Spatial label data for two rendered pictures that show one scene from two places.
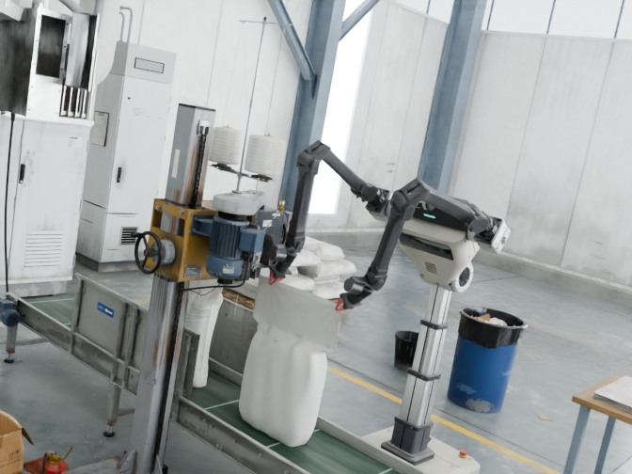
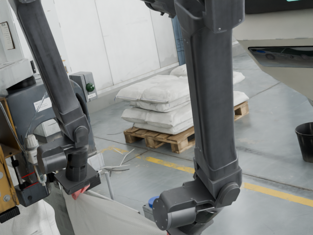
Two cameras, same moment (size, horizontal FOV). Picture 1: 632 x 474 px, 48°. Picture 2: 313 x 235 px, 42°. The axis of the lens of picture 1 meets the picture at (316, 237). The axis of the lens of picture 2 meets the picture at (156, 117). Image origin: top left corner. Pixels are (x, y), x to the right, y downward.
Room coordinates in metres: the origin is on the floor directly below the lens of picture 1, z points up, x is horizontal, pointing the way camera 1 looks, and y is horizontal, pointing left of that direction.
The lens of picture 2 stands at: (2.18, -0.32, 1.54)
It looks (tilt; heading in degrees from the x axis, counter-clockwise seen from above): 17 degrees down; 12
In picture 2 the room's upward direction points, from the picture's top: 11 degrees counter-clockwise
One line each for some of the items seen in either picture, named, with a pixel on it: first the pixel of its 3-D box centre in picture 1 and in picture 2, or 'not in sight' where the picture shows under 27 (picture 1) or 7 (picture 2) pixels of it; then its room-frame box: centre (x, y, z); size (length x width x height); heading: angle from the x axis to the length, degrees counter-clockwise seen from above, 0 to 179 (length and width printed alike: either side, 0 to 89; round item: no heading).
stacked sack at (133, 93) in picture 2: not in sight; (148, 87); (6.43, 0.58, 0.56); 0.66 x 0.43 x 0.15; 138
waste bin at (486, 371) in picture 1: (483, 359); not in sight; (4.93, -1.34, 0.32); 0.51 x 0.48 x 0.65; 141
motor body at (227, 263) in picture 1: (227, 247); not in sight; (2.93, 0.36, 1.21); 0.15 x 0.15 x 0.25
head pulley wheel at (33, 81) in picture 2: not in sight; (20, 83); (3.32, 0.31, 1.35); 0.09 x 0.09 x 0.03
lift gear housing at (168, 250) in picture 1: (162, 251); not in sight; (2.95, 0.63, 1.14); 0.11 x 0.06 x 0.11; 51
